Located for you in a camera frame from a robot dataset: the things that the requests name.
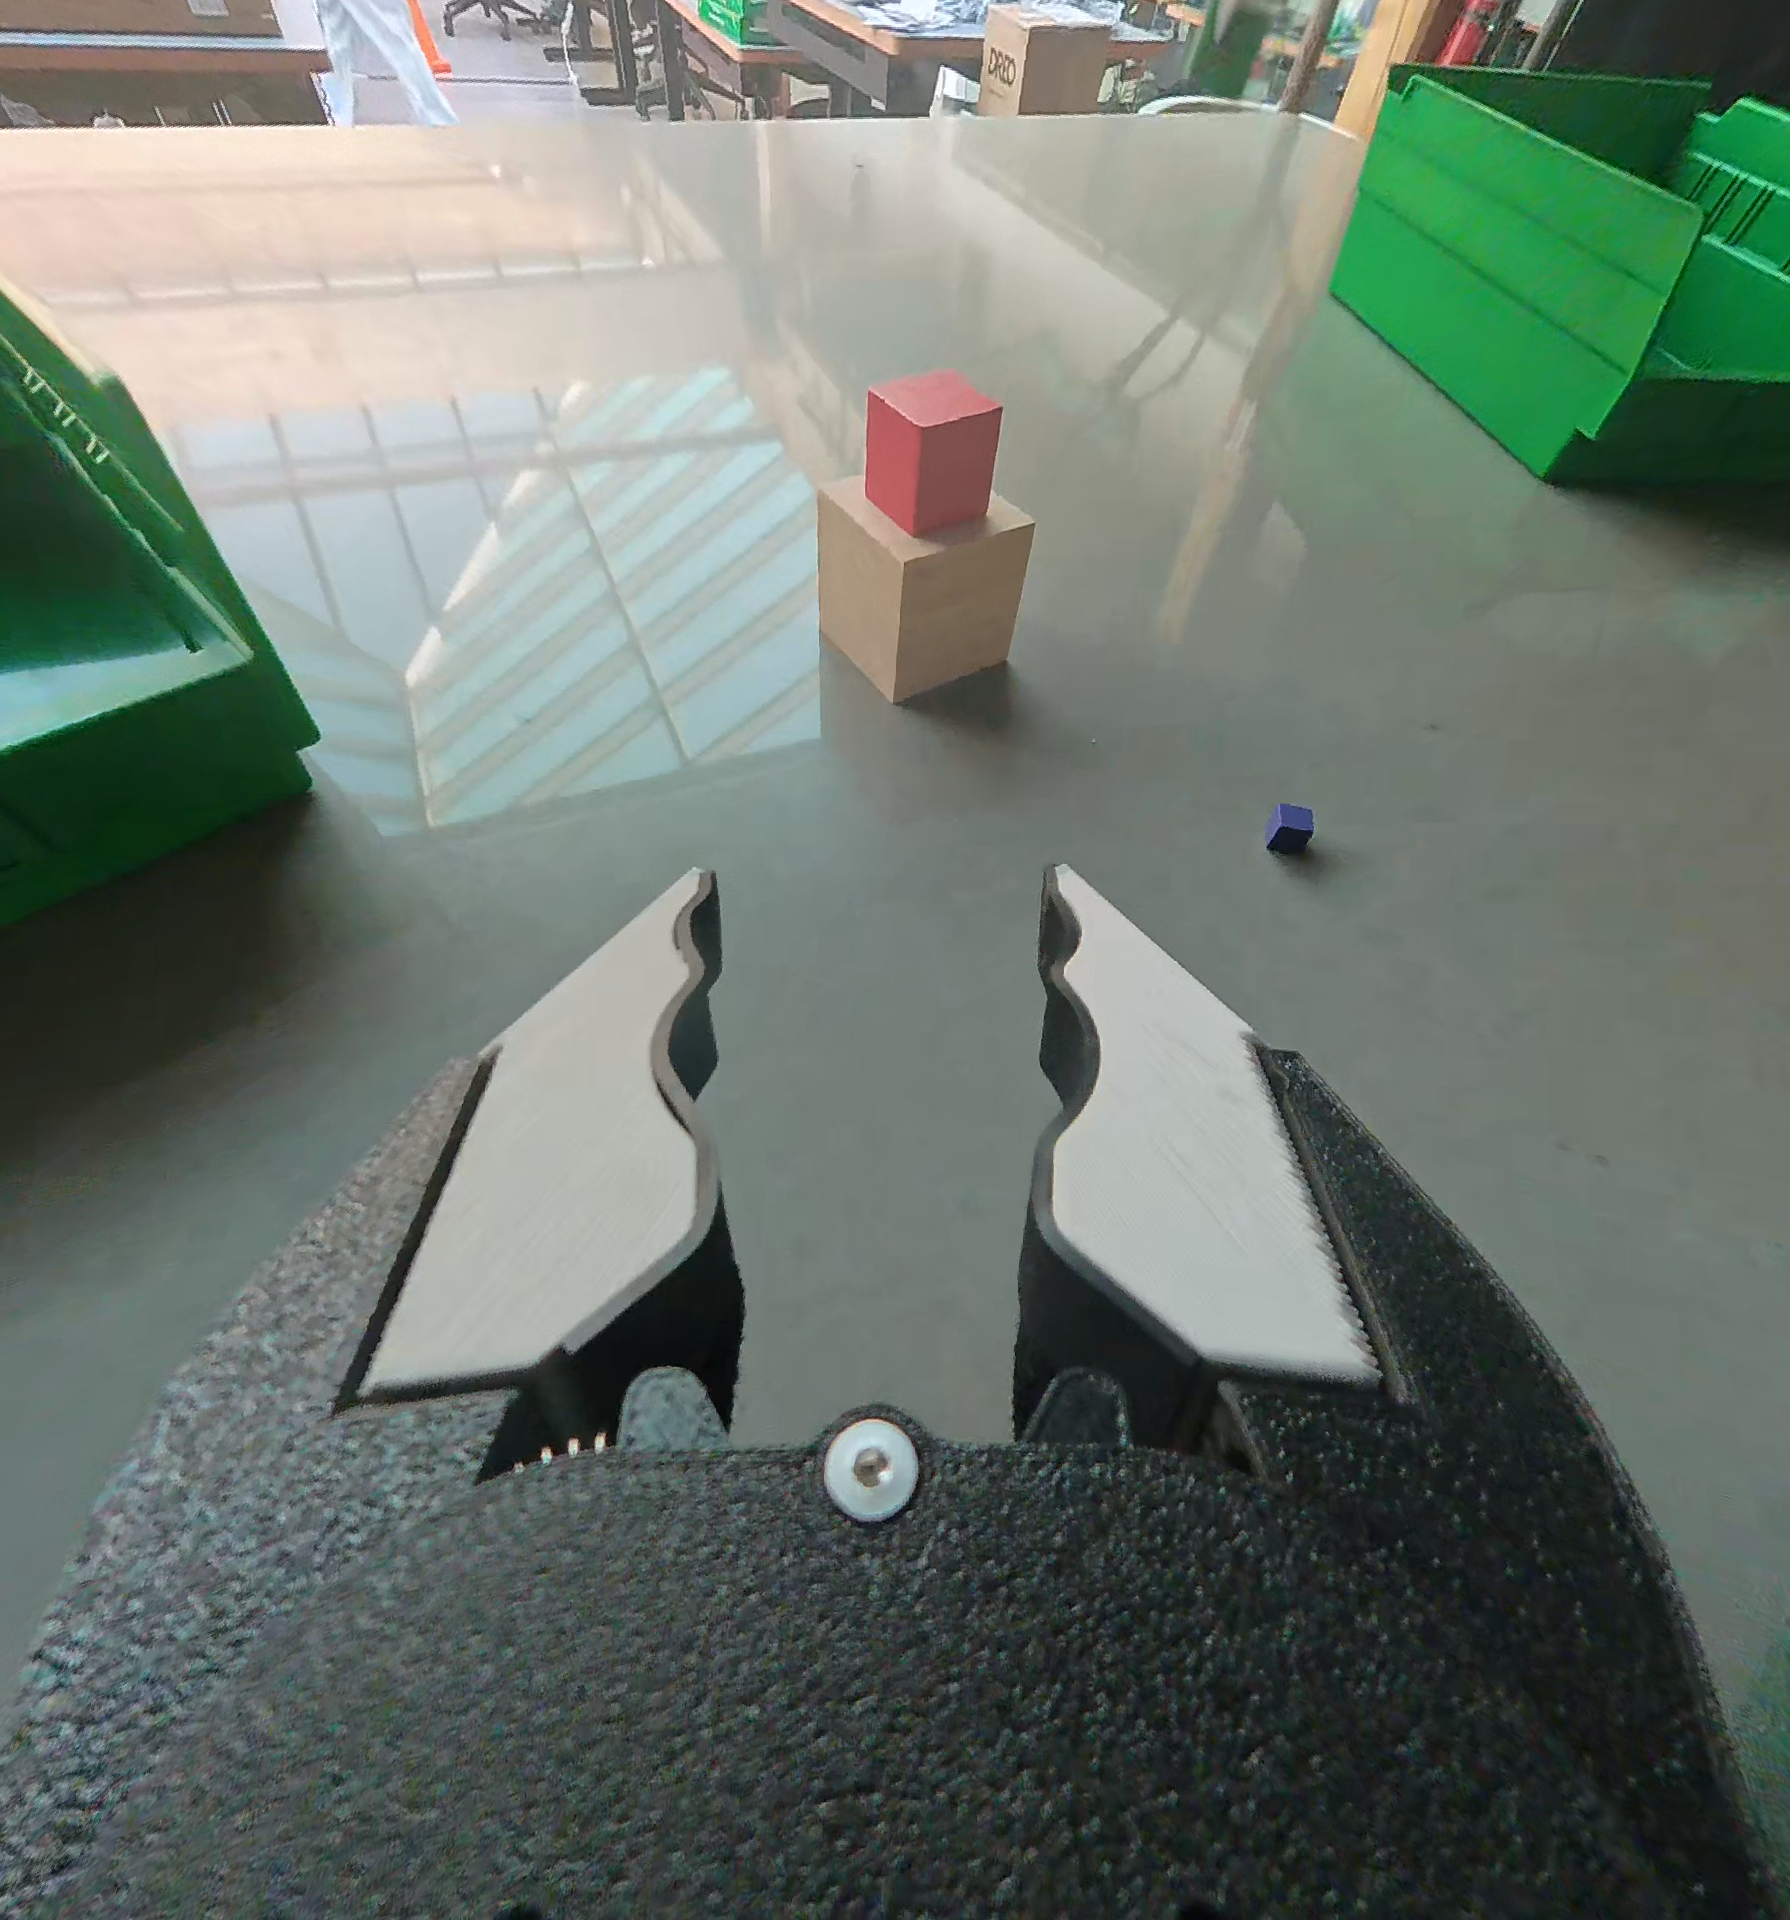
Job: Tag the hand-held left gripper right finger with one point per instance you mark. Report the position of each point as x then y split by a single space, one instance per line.
1203 1183

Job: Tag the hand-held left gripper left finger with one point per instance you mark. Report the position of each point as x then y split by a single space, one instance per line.
551 1201

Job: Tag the bare tree trunk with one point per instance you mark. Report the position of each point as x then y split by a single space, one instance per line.
1308 52

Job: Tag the wooden-top work table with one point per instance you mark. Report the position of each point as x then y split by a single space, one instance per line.
116 60

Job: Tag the large plain wooden cube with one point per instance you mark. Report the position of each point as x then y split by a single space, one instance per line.
924 601

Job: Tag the green plastic bin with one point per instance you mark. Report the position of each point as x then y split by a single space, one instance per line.
85 674
1510 271

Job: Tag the orange traffic cone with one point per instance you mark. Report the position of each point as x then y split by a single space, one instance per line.
427 38

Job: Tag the small cardboard box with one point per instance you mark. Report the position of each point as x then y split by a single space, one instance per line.
1046 60

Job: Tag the stack of green boxes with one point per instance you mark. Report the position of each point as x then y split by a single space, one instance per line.
738 18

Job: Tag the long wooden work table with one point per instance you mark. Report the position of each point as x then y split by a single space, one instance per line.
836 45

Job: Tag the red wooden cube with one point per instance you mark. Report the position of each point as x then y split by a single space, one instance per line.
924 449

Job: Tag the scribbled cardboard box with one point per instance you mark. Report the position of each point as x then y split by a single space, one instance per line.
85 14

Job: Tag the small blue cube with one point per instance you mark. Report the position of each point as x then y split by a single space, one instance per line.
1287 830

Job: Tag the wooden pillar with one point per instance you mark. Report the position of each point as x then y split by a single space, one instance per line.
1390 45

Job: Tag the black office chair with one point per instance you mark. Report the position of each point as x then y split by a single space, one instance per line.
483 13

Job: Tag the red fire extinguisher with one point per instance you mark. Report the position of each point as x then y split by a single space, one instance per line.
1468 29

